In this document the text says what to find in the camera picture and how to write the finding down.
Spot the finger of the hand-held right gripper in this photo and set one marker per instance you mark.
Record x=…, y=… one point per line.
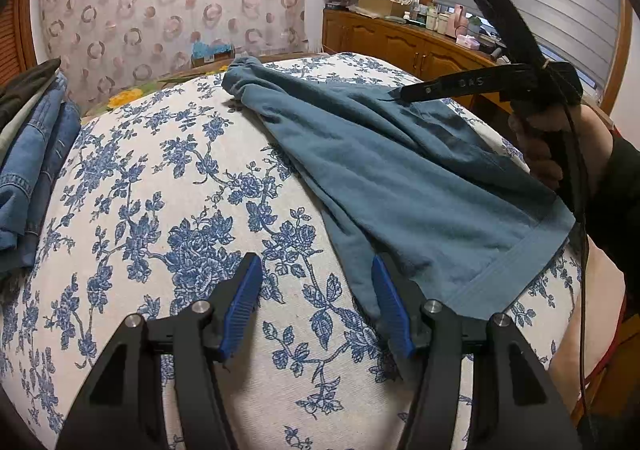
x=450, y=85
x=505, y=19

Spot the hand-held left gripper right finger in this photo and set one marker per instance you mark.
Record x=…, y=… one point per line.
x=392, y=310

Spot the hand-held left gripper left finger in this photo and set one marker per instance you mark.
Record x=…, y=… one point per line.
x=242, y=305

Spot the teal blue sweatshirt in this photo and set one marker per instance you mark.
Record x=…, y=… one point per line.
x=400, y=169

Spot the person's right hand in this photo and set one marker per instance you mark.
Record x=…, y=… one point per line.
x=537, y=154

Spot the pink tissue box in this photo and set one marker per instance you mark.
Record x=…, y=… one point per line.
x=470, y=41

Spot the pink bottle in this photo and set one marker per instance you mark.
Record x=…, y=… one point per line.
x=457, y=22

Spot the wooden cabinet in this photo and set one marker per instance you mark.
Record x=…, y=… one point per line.
x=380, y=39

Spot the open cardboard box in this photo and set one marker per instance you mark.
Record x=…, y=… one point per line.
x=380, y=4

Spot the blue floral bed sheet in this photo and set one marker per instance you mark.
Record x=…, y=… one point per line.
x=150, y=210

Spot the pale pink mattress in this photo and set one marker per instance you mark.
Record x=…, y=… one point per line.
x=600, y=305

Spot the folded blue soft garment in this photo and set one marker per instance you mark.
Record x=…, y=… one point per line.
x=15, y=255

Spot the cardboard box with blue cloth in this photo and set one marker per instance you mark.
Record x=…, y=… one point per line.
x=212, y=52

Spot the folded blue denim jeans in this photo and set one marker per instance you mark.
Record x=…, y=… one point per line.
x=45, y=149

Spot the circle patterned curtain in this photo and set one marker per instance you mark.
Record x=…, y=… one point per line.
x=165, y=9

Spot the wooden louvre door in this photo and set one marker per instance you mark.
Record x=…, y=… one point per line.
x=25, y=29

